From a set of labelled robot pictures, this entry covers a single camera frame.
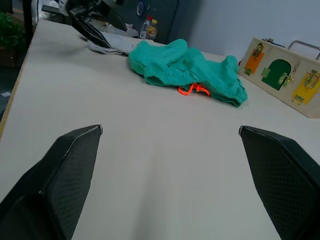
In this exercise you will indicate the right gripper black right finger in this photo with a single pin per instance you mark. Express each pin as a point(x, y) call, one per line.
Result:
point(282, 180)

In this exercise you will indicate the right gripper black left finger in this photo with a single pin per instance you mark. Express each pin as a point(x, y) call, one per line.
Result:
point(62, 180)

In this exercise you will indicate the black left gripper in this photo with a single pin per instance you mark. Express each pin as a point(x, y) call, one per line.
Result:
point(85, 7)

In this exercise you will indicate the grey t-shirt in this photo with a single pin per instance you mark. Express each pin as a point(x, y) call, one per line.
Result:
point(117, 43)

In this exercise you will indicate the blue tape roll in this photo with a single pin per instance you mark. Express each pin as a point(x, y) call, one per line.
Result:
point(141, 7)

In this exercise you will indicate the dark grey cabinet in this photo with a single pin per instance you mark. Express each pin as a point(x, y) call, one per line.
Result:
point(172, 20)

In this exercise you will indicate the green leafy plant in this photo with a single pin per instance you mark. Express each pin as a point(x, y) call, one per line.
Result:
point(10, 31)

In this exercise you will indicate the wooden latch box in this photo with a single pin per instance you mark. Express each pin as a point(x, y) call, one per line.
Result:
point(280, 75)

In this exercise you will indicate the black metal post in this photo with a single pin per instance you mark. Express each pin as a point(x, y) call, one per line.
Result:
point(28, 22)

